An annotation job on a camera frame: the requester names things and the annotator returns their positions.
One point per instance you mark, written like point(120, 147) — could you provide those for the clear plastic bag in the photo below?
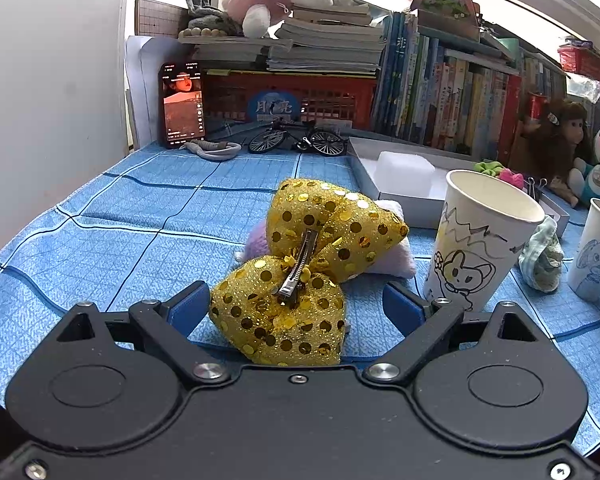
point(585, 87)

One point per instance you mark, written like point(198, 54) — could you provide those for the green scrunchie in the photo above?
point(487, 167)

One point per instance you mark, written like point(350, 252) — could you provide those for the stack of flat books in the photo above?
point(325, 42)

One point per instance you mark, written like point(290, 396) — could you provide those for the gold sequin bow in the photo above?
point(290, 320)

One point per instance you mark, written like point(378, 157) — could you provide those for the blue checked tablecloth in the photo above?
point(130, 240)

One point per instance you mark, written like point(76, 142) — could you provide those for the grey knitted cloth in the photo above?
point(205, 12)

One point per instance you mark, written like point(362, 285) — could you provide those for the pink padded bow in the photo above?
point(511, 178)

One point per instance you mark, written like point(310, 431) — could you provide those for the wooden grid board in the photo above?
point(157, 17)

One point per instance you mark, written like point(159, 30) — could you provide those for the paper cup black cat drawing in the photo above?
point(475, 240)

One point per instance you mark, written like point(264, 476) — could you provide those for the white purple plush pad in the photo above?
point(395, 260)

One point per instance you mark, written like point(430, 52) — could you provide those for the white foam block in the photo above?
point(405, 170)

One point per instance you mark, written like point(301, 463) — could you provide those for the paper cup blue dog drawing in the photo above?
point(595, 260)

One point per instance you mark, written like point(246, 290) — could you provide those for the white shallow box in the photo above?
point(405, 212)

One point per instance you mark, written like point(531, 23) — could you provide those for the black binder clip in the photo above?
point(537, 187)

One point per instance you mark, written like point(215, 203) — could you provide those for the red plastic basket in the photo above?
point(585, 62)

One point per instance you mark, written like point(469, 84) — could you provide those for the black model bicycle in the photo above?
point(325, 141)

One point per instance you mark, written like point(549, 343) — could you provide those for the row of upright books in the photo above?
point(455, 90)

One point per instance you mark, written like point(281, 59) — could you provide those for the smartphone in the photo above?
point(182, 105)

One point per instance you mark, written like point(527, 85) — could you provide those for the red plastic crate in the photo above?
point(305, 97)

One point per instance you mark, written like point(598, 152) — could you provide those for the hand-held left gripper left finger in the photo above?
point(190, 310)

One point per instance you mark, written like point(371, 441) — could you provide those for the pale green patterned cloth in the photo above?
point(542, 260)

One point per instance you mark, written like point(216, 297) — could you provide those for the brown monkey plush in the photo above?
point(570, 130)

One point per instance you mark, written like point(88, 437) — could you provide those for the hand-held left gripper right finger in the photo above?
point(402, 310)

